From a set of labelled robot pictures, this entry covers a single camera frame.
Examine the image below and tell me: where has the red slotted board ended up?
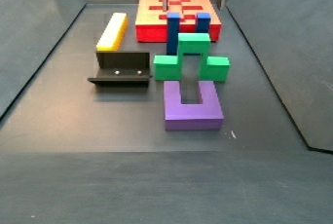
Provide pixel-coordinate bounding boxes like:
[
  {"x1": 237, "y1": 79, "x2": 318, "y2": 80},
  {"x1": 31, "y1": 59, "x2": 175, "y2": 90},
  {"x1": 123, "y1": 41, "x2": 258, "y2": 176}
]
[{"x1": 135, "y1": 0, "x2": 221, "y2": 43}]

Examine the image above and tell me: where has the blue U-shaped block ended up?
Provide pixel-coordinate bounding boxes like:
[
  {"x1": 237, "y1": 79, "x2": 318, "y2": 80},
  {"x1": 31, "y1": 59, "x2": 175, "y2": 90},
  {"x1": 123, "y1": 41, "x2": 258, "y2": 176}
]
[{"x1": 166, "y1": 13, "x2": 211, "y2": 56}]

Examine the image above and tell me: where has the green stepped arch block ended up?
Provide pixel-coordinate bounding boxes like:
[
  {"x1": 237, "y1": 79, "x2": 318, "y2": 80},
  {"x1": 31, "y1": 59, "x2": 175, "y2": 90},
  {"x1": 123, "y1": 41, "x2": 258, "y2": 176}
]
[{"x1": 154, "y1": 33, "x2": 230, "y2": 82}]

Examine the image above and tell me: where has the purple U-shaped block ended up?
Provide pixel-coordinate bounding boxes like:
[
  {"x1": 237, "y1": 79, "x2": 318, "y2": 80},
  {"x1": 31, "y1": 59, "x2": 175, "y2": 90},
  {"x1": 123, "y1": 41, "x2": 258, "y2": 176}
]
[{"x1": 164, "y1": 81, "x2": 223, "y2": 131}]

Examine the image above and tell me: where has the black angled fixture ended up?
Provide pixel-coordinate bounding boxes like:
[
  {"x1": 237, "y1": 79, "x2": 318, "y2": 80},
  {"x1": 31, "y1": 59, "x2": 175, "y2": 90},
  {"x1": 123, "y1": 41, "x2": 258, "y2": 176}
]
[{"x1": 87, "y1": 51, "x2": 151, "y2": 85}]

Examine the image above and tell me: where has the yellow bar block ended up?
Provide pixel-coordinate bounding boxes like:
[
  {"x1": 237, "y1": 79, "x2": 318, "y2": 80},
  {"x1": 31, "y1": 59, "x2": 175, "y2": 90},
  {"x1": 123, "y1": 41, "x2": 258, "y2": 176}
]
[{"x1": 96, "y1": 13, "x2": 127, "y2": 51}]

